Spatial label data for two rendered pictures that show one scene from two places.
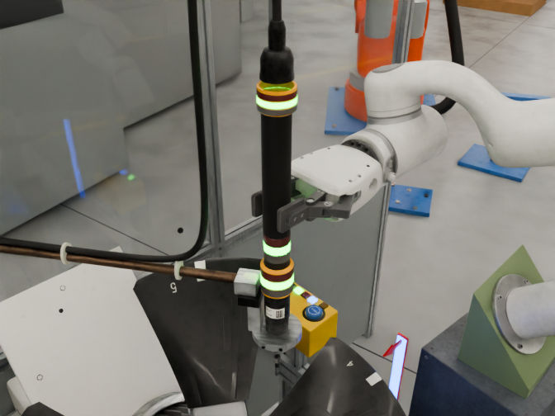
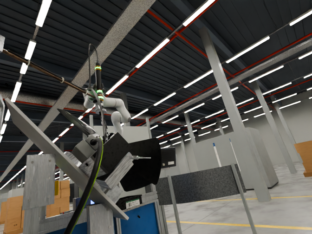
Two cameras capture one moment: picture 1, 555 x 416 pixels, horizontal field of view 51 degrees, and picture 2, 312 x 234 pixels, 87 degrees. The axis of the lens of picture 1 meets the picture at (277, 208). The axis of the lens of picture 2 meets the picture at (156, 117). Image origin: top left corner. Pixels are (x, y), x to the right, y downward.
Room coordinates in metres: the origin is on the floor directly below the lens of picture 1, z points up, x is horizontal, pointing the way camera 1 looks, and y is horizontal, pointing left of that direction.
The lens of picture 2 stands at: (0.10, 0.96, 0.98)
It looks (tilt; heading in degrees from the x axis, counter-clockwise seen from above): 20 degrees up; 277
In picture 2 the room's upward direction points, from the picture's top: 11 degrees counter-clockwise
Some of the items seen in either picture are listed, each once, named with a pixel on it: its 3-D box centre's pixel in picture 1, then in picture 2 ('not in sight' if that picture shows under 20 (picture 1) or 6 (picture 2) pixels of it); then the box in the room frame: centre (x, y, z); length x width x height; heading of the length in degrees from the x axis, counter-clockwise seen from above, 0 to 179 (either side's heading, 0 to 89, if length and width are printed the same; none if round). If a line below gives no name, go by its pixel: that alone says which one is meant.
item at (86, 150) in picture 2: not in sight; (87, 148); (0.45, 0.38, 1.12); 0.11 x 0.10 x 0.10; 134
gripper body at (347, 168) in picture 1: (335, 177); (94, 93); (0.66, -0.08, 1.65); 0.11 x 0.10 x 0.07; 134
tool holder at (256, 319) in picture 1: (269, 306); (99, 105); (0.58, 0.01, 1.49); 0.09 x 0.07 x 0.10; 79
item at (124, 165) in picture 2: not in sight; (114, 171); (0.39, 0.30, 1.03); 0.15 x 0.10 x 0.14; 44
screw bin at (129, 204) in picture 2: not in sight; (123, 204); (0.59, -0.25, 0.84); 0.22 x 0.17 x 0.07; 59
